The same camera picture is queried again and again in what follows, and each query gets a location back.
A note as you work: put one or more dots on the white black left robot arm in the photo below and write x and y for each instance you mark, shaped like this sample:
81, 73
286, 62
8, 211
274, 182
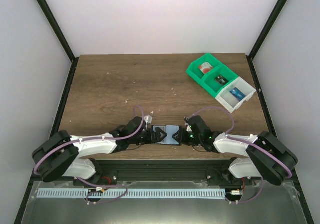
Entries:
68, 155

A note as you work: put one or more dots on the black frame post left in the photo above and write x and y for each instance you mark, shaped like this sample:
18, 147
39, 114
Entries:
56, 28

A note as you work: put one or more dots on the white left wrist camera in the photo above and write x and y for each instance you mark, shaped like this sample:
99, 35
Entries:
148, 120

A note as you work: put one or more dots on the black frame post right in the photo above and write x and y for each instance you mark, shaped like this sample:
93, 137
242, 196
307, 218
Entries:
267, 27

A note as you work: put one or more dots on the red white card in bin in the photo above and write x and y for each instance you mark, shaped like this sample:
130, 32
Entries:
205, 67

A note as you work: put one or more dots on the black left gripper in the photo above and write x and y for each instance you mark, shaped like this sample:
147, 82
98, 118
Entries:
152, 134

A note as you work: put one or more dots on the black frame post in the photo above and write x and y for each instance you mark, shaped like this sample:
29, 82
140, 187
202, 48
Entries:
267, 27
56, 28

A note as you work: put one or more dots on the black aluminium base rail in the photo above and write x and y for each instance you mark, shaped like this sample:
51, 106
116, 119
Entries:
220, 172

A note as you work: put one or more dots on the blue card in bin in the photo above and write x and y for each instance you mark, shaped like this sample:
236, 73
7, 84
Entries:
237, 93

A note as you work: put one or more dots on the white slotted cable duct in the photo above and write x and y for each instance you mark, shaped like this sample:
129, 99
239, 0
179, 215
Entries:
132, 193

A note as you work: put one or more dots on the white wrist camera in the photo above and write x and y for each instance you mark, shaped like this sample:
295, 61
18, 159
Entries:
188, 128
148, 120

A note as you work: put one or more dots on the green plastic bin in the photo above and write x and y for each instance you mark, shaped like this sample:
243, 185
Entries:
198, 69
213, 87

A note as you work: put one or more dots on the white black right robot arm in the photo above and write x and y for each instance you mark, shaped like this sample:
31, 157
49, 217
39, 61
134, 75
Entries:
260, 155

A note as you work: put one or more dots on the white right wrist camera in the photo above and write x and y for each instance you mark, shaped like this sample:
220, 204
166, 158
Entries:
188, 128

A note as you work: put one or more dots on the white plastic bin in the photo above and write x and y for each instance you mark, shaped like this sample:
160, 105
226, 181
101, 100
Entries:
230, 102

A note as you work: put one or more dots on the black leather card holder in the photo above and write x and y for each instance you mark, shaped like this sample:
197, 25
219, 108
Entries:
170, 130

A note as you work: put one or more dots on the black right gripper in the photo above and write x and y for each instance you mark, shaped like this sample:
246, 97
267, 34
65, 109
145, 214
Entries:
180, 135

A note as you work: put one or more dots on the dark green card in bin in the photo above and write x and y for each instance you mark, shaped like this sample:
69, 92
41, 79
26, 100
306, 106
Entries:
221, 79

